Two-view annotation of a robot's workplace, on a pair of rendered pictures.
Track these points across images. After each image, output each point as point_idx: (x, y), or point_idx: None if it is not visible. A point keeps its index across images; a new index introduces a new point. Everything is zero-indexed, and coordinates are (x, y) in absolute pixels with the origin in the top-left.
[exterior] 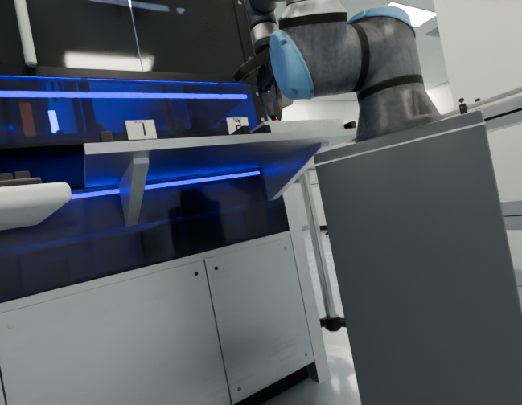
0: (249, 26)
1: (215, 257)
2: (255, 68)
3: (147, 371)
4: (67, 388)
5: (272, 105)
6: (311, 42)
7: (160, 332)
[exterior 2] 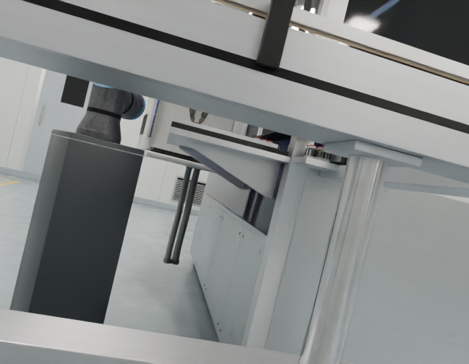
0: None
1: (245, 228)
2: None
3: (220, 273)
4: (217, 256)
5: (202, 112)
6: None
7: (227, 256)
